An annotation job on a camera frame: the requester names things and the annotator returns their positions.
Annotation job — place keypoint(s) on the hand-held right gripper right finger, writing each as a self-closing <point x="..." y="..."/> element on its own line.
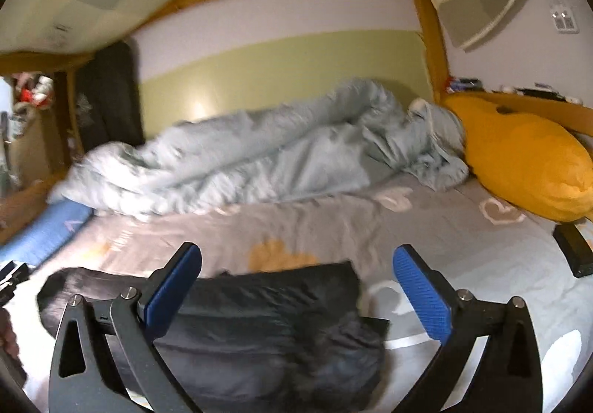
<point x="424" y="292"/>

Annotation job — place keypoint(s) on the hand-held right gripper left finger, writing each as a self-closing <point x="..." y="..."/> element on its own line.
<point x="173" y="288"/>

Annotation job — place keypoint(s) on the black puffer jacket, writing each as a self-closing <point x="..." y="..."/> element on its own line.
<point x="259" y="329"/>

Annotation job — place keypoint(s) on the person's left hand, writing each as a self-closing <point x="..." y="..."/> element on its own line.
<point x="7" y="334"/>

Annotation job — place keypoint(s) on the blue pillow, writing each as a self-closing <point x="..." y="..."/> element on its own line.
<point x="46" y="227"/>

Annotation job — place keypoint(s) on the grey printed bedsheet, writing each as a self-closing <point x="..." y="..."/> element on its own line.
<point x="352" y="227"/>

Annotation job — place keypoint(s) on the black rectangular box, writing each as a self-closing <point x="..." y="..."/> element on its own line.
<point x="574" y="251"/>

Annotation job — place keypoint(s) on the yellow pillow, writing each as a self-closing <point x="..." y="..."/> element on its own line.
<point x="519" y="153"/>

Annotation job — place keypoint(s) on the light blue duvet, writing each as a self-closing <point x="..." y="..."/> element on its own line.
<point x="278" y="153"/>

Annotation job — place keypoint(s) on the red and white clutter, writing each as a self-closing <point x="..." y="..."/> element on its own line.
<point x="34" y="93"/>

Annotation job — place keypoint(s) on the small items on headboard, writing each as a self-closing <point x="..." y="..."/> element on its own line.
<point x="463" y="85"/>

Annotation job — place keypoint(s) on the wooden bed frame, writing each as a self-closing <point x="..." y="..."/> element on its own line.
<point x="431" y="47"/>

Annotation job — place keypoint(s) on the white wall socket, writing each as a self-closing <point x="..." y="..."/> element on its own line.
<point x="564" y="19"/>

